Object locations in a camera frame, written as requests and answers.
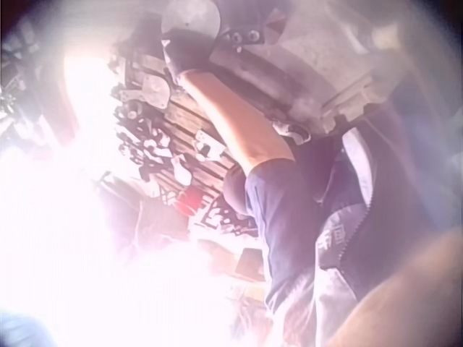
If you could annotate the person's left hand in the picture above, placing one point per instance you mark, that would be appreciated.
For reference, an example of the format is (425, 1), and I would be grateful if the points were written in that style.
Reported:
(188, 54)

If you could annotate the person's left fingers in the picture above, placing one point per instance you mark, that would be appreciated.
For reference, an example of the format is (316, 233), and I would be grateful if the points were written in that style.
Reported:
(190, 40)

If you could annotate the round grey metal disc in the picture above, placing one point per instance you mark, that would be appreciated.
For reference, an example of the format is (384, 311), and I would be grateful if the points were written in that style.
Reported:
(191, 16)

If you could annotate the rounded grey metal plate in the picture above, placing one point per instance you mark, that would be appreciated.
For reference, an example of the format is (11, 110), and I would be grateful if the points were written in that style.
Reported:
(156, 90)

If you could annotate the wooden slatted pallet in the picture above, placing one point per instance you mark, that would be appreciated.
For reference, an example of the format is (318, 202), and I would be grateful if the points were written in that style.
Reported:
(188, 119)

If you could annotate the heap of black metal parts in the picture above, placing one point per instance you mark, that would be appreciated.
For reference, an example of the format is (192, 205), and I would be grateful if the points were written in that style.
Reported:
(139, 137)

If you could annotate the grey concrete machine base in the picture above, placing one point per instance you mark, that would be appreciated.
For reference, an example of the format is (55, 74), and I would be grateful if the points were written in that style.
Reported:
(311, 65)

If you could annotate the white metal piece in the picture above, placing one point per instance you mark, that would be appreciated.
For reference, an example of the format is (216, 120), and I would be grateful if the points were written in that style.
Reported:
(182, 172)

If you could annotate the grey caster wheel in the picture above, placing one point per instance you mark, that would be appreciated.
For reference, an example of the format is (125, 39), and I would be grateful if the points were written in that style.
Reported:
(293, 131)

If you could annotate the red cup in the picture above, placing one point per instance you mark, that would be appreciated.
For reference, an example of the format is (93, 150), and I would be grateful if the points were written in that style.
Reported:
(189, 201)

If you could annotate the black cut-out metal sheet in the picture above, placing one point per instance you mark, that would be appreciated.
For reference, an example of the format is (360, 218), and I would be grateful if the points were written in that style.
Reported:
(224, 218)

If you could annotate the brown box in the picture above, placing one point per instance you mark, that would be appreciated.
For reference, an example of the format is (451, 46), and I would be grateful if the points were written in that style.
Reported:
(251, 265)

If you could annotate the black bracket with bolts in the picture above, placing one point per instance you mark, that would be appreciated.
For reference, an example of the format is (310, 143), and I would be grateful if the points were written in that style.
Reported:
(244, 36)

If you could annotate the small grey metal bracket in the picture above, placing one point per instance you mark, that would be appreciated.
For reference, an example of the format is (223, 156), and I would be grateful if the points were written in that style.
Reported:
(206, 144)

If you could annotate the black spoked metal frame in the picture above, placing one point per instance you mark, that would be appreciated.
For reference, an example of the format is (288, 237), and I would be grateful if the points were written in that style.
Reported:
(21, 68)

